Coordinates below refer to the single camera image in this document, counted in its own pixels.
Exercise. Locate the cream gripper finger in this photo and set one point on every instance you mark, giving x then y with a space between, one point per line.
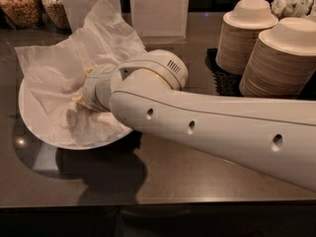
79 100

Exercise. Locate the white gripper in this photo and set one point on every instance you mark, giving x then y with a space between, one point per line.
89 87

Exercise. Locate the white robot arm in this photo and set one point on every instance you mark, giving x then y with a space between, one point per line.
276 137

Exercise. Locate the white bowl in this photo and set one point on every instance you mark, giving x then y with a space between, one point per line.
91 129

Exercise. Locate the white crumpled paper liner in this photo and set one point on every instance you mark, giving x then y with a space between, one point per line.
55 74

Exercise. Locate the right jar of cereal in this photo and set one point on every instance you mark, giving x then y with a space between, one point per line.
56 12

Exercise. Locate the jar of cereal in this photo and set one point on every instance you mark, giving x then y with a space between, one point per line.
22 13
56 12

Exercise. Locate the left jar of cereal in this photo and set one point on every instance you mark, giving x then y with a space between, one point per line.
22 13

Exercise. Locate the black rubber grid mat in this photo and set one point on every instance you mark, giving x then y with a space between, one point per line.
226 84

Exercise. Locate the rear stack of paper bowls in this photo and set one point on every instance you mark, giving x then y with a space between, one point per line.
239 32

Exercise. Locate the stack of paper bowls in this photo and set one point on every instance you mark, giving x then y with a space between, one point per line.
239 32
282 61

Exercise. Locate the front stack of paper bowls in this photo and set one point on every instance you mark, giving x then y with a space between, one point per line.
282 61

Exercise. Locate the white wrapped packets pile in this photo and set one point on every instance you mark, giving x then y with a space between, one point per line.
291 8

